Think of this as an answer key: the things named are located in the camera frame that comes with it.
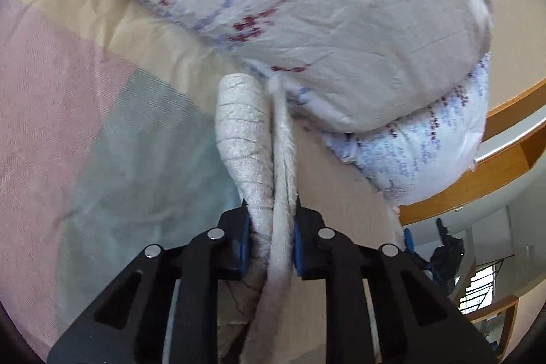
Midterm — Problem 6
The cream cable-knit sweater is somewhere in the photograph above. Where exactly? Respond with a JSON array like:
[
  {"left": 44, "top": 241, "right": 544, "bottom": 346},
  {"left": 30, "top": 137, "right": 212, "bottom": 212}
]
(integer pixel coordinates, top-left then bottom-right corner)
[{"left": 215, "top": 72, "right": 406, "bottom": 364}]

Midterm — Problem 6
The staircase with railing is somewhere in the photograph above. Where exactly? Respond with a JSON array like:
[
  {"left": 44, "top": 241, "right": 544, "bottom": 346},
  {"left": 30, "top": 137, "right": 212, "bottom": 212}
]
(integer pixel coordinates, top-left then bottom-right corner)
[{"left": 458, "top": 258, "right": 508, "bottom": 314}]

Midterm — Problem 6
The wooden bookshelf with items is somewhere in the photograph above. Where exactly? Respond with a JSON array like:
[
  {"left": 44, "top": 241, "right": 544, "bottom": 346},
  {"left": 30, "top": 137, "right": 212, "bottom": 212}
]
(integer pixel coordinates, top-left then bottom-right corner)
[{"left": 465, "top": 295, "right": 519, "bottom": 363}]

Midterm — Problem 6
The white blue-patterned pillow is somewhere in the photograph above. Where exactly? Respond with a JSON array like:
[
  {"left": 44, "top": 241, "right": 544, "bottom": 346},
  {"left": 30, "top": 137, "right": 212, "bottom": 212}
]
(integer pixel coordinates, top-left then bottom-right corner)
[{"left": 321, "top": 53, "right": 490, "bottom": 206}]

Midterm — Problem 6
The floral patchwork duvet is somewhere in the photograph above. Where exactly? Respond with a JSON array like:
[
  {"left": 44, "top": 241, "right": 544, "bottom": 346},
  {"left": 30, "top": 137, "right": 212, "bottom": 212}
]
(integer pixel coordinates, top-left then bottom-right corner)
[{"left": 1, "top": 0, "right": 241, "bottom": 358}]

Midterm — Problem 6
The wooden wall shelf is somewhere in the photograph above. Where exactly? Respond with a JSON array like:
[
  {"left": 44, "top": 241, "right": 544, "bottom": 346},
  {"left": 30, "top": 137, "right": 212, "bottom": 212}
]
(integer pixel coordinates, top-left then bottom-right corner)
[{"left": 399, "top": 81, "right": 545, "bottom": 225}]

